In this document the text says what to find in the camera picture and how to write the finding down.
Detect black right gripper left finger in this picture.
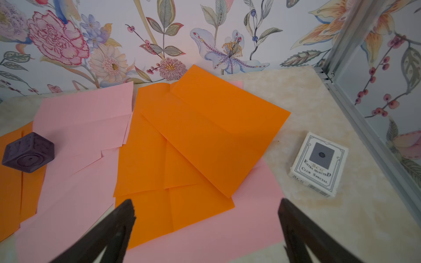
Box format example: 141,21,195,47
52,199,136,263

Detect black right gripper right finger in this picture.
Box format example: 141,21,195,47
278,198,361,263

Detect aluminium corner frame post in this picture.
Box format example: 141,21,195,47
313,1,421,221

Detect white playing card box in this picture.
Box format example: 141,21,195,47
289,132,349,198

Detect purple cube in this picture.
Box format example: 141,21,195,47
2,132,55,173

